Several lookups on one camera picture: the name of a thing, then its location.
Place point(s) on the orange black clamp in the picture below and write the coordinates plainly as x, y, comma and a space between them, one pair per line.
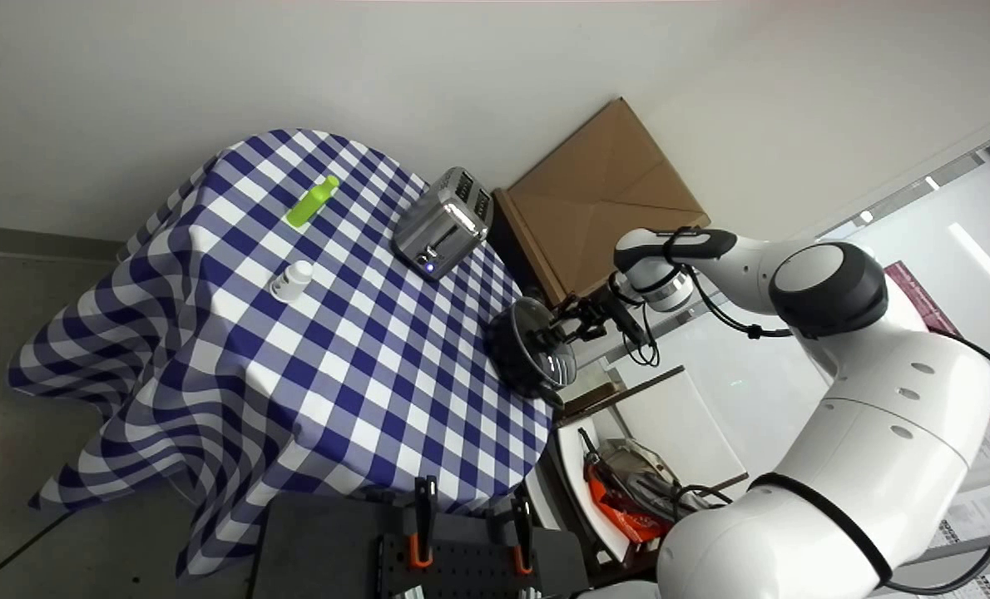
421, 532
522, 541

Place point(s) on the white side table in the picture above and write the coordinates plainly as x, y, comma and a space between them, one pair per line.
678, 424

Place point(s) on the blue white checked tablecloth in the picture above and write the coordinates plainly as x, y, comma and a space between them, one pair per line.
295, 374

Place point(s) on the orange black tool bag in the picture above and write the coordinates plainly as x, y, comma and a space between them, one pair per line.
620, 507

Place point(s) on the brown cardboard box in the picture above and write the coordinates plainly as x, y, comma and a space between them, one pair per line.
603, 200

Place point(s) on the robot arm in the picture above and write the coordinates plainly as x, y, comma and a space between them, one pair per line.
878, 433

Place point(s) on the silver toaster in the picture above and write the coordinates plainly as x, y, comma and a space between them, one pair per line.
441, 226

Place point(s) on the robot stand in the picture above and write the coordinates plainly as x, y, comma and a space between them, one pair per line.
462, 557

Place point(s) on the green plastic bottle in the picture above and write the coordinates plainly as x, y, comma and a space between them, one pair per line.
312, 203

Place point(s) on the small white bottle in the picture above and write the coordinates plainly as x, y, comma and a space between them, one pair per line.
290, 281

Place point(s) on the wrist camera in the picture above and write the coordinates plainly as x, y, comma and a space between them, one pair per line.
633, 326

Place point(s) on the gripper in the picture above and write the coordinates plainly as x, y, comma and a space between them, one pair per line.
601, 309

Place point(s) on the black pot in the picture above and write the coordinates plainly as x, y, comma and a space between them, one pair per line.
507, 349

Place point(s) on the glass pot lid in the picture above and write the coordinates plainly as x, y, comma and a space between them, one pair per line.
555, 366

